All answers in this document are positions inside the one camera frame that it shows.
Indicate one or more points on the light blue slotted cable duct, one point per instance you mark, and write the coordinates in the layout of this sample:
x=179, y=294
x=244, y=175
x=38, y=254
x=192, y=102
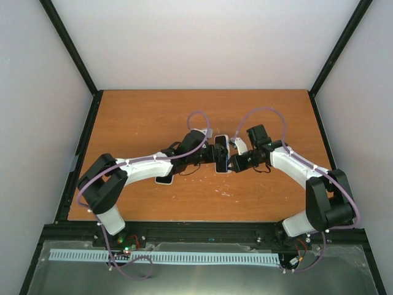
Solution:
x=168, y=258

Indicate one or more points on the black corner post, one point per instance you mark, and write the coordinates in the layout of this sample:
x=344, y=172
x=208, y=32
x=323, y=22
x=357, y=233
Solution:
x=340, y=45
x=69, y=45

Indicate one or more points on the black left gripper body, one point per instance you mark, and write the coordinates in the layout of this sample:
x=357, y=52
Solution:
x=211, y=158

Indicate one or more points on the small black phone white case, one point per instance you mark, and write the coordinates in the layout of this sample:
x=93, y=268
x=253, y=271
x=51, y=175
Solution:
x=164, y=180

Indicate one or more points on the grey metal front plate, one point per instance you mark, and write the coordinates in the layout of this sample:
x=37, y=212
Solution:
x=331, y=270

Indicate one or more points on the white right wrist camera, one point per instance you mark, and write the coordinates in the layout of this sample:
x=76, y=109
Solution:
x=239, y=145

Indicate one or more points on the black right corner post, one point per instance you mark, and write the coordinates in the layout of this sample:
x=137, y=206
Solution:
x=340, y=45

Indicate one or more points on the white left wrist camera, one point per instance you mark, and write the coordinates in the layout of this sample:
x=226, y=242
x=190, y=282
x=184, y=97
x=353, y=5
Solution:
x=207, y=132

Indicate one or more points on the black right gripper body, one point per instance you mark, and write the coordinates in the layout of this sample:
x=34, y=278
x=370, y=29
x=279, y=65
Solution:
x=249, y=163

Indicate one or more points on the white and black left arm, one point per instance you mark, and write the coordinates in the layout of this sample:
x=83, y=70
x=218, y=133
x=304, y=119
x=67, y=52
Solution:
x=102, y=184

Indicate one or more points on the black aluminium frame rail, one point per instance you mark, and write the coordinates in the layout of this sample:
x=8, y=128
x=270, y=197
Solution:
x=260, y=235

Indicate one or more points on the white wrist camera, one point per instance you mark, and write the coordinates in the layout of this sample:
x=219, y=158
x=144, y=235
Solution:
x=239, y=145
x=207, y=132

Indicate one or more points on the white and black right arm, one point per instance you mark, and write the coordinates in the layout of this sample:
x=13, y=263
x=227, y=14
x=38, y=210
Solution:
x=328, y=198

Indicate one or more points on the black left corner post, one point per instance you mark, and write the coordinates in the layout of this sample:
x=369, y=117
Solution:
x=69, y=45

